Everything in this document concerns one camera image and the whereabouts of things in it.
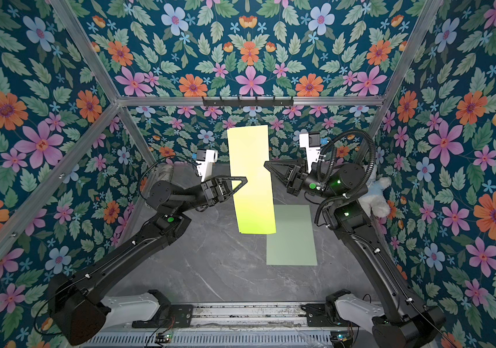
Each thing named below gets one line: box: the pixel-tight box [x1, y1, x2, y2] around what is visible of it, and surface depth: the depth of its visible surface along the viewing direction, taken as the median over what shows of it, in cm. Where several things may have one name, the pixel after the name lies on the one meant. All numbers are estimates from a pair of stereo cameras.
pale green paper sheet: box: [266, 204, 318, 267], surface depth 92 cm
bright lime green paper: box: [226, 124, 277, 235], surface depth 55 cm
